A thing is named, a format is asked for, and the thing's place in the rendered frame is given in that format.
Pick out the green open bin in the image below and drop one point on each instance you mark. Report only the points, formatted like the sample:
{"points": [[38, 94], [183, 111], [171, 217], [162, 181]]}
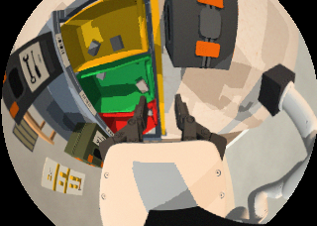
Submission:
{"points": [[118, 91]]}

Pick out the black case with orange latches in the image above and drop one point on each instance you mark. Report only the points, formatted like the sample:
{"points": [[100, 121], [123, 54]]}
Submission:
{"points": [[201, 33]]}

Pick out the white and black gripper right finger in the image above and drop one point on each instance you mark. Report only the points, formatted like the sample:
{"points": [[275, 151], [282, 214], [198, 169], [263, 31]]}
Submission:
{"points": [[190, 128]]}

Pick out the yellow open bin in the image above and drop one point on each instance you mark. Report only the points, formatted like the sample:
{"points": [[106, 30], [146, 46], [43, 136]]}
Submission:
{"points": [[100, 22]]}

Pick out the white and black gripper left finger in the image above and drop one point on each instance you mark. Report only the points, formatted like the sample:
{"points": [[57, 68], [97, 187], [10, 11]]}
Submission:
{"points": [[135, 125]]}

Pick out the red bin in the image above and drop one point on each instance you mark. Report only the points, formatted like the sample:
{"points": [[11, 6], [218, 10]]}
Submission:
{"points": [[117, 123]]}

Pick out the yellow bar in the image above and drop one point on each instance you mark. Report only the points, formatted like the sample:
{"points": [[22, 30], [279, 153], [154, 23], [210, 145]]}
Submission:
{"points": [[156, 28]]}

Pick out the grey metal shelf rack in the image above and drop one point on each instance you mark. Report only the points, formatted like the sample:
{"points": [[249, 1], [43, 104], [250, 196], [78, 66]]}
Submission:
{"points": [[58, 104]]}

